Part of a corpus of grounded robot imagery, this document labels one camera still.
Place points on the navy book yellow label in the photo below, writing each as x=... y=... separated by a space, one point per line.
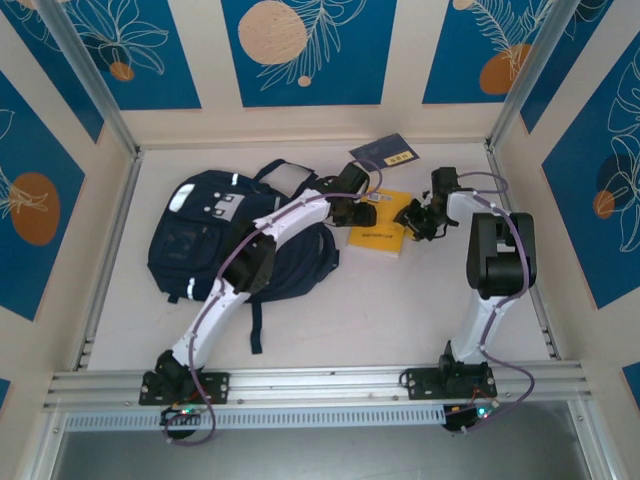
x=385 y=150

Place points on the navy blue student backpack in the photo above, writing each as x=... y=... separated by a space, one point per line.
x=200 y=240

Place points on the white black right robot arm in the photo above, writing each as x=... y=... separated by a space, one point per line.
x=500 y=260

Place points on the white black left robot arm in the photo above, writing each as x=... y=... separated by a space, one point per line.
x=295 y=215

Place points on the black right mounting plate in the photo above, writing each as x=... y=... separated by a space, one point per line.
x=420 y=385

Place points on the black mounting plate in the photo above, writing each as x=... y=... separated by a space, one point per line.
x=420 y=385
x=215 y=387

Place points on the right black controller board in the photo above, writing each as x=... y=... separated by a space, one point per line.
x=470 y=417

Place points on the black controller board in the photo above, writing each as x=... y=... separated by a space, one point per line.
x=182 y=412
x=470 y=417

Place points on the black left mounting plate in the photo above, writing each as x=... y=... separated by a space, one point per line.
x=215 y=387

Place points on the left black controller board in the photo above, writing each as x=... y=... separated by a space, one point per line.
x=182 y=412

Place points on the aluminium right side rail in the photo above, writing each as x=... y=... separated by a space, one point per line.
x=512 y=195

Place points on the blue floral wall panel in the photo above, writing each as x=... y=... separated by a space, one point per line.
x=340 y=75
x=30 y=280
x=460 y=50
x=590 y=250
x=50 y=65
x=150 y=75
x=560 y=70

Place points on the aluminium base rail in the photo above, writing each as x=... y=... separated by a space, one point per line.
x=320 y=385

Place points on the aluminium right corner post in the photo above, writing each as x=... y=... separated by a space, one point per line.
x=529 y=75

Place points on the aluminium corner post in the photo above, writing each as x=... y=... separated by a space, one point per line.
x=529 y=75
x=94 y=75

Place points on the aluminium left side rail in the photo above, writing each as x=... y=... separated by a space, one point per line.
x=120 y=220

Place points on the aluminium left corner post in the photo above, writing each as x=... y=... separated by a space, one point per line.
x=94 y=75

